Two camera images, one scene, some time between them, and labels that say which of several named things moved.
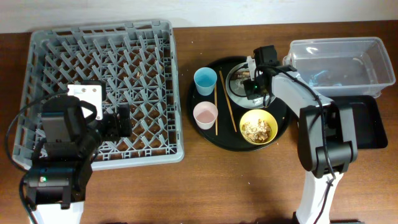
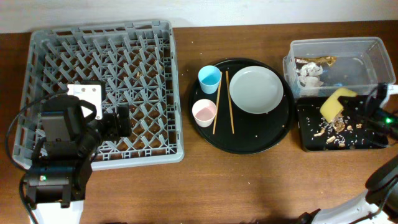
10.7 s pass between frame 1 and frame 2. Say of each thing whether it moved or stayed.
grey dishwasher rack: stayed
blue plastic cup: moved
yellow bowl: moved
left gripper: stayed
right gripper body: moved
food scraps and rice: moved
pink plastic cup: stayed
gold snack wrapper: moved
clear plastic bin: stayed
